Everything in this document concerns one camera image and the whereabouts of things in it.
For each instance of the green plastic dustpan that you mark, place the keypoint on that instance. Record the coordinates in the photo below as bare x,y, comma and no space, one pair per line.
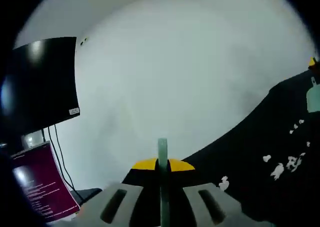
313,99

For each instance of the silver monitor stand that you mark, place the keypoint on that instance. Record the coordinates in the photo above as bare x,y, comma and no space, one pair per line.
32,138

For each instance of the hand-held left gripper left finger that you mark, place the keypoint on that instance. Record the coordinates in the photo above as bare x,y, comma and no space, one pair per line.
117,207

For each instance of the person's left hand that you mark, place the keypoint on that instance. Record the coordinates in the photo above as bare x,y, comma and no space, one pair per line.
80,210

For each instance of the white paper trash scraps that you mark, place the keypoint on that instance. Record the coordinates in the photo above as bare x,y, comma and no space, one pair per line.
277,170

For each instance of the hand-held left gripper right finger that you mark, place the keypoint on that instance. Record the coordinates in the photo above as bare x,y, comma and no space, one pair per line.
225,207

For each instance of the small dark wall fixture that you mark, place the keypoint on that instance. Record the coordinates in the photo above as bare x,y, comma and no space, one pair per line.
86,39

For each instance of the black monitor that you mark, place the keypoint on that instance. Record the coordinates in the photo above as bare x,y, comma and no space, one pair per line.
42,82

